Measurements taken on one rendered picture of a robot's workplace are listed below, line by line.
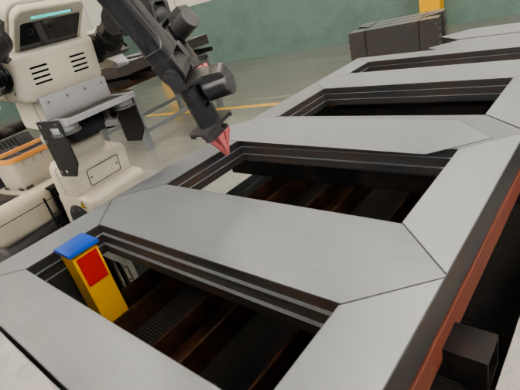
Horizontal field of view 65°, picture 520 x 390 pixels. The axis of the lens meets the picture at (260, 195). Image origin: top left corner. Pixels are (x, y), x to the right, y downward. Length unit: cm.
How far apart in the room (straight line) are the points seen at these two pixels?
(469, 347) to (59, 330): 53
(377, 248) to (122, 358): 35
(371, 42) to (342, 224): 476
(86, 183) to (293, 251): 85
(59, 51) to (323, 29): 745
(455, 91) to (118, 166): 103
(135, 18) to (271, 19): 810
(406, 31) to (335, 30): 334
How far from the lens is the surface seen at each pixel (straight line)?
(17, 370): 29
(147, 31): 90
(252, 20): 916
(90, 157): 134
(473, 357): 58
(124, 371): 53
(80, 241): 82
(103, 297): 85
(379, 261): 56
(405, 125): 99
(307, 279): 54
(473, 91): 128
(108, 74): 451
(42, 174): 160
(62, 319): 67
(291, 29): 878
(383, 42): 531
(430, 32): 520
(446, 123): 98
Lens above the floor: 121
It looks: 25 degrees down
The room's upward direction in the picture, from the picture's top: 15 degrees counter-clockwise
